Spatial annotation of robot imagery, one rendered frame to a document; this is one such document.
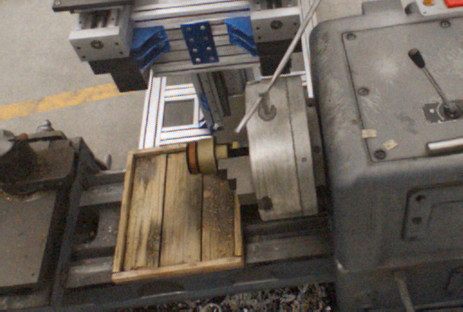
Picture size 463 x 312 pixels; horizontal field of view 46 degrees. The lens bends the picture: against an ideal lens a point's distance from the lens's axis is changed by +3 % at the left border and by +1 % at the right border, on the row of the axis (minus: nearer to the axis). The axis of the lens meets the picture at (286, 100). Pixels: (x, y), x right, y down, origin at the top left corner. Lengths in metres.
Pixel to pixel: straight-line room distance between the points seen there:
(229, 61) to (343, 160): 0.84
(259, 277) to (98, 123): 1.63
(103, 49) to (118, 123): 1.29
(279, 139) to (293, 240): 0.35
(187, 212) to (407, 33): 0.69
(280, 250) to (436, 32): 0.62
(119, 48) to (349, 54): 0.70
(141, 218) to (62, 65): 1.95
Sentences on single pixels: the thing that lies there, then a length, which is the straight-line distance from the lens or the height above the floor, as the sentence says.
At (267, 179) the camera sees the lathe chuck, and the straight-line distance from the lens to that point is 1.09.
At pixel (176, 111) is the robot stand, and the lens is 2.52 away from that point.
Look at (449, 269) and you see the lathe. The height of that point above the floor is 0.77.
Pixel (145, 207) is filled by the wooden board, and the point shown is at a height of 0.88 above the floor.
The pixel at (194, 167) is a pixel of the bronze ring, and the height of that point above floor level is 1.09.
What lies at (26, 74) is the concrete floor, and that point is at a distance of 3.34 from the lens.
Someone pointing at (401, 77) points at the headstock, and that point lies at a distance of 1.13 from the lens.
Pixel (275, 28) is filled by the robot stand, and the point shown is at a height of 1.08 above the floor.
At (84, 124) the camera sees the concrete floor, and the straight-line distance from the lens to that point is 2.93.
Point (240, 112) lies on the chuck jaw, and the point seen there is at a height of 1.17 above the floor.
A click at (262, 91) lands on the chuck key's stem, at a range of 1.02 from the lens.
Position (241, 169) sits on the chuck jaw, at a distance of 1.18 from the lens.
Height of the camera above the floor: 2.09
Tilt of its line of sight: 50 degrees down
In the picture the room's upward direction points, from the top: 8 degrees counter-clockwise
